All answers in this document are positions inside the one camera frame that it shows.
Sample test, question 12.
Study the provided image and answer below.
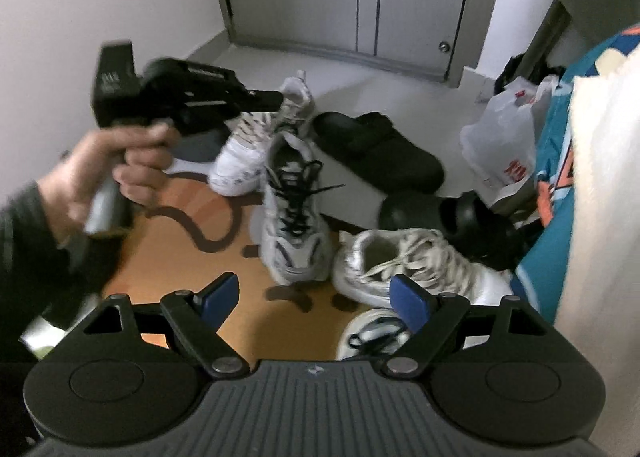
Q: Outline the white plastic bag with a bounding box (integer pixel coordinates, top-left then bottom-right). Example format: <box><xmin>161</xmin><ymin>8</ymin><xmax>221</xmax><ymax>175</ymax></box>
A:
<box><xmin>460</xmin><ymin>74</ymin><xmax>561</xmax><ymax>210</ymax></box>

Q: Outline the dark cloth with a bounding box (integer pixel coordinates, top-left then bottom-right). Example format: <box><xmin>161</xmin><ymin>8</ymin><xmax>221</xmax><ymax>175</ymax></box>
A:
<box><xmin>494</xmin><ymin>53</ymin><xmax>566</xmax><ymax>94</ymax></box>

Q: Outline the grey blue chunky sneaker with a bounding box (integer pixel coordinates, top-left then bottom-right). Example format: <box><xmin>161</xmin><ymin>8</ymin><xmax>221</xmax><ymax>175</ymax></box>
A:
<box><xmin>260</xmin><ymin>131</ymin><xmax>333</xmax><ymax>287</ymax></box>
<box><xmin>335</xmin><ymin>307</ymin><xmax>481</xmax><ymax>362</ymax></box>

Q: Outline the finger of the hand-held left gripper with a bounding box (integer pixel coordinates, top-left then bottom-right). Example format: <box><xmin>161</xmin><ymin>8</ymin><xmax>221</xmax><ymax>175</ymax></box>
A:
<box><xmin>243</xmin><ymin>90</ymin><xmax>286</xmax><ymax>114</ymax></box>

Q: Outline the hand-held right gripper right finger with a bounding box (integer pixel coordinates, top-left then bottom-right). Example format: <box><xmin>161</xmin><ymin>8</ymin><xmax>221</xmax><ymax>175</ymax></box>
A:
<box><xmin>382</xmin><ymin>274</ymin><xmax>551</xmax><ymax>379</ymax></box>

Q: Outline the person's left hand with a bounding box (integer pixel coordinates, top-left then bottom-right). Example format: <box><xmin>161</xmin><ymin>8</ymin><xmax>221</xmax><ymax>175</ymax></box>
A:
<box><xmin>39</xmin><ymin>122</ymin><xmax>183</xmax><ymax>244</ymax></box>

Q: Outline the orange cat-shaped floor mat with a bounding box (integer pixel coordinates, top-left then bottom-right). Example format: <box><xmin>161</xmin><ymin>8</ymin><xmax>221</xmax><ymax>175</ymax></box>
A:
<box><xmin>100</xmin><ymin>172</ymin><xmax>391</xmax><ymax>363</ymax></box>

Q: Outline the person's left forearm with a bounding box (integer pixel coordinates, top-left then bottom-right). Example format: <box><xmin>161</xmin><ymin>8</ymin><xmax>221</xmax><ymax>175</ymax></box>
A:
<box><xmin>0</xmin><ymin>182</ymin><xmax>121</xmax><ymax>338</ymax></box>

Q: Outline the black rubber clog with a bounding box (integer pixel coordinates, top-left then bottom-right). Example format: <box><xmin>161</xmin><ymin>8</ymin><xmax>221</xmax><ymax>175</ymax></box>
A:
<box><xmin>377</xmin><ymin>190</ymin><xmax>531</xmax><ymax>270</ymax></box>

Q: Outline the cream cloth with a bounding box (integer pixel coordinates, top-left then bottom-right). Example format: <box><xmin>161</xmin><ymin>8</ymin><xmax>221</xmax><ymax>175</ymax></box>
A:
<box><xmin>550</xmin><ymin>44</ymin><xmax>640</xmax><ymax>457</ymax></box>

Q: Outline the teal printed cloth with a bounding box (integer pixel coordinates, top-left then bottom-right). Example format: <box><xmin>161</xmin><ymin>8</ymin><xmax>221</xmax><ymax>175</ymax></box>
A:
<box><xmin>515</xmin><ymin>27</ymin><xmax>640</xmax><ymax>328</ymax></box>

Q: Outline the white patterned sneaker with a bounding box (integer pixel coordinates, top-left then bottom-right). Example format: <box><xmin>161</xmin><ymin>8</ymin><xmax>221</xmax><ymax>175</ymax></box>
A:
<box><xmin>207</xmin><ymin>70</ymin><xmax>316</xmax><ymax>197</ymax></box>
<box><xmin>331</xmin><ymin>228</ymin><xmax>516</xmax><ymax>310</ymax></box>

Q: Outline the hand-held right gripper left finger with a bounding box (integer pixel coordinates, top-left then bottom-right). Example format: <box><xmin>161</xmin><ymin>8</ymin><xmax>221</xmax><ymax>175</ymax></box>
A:
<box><xmin>80</xmin><ymin>272</ymin><xmax>250</xmax><ymax>379</ymax></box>

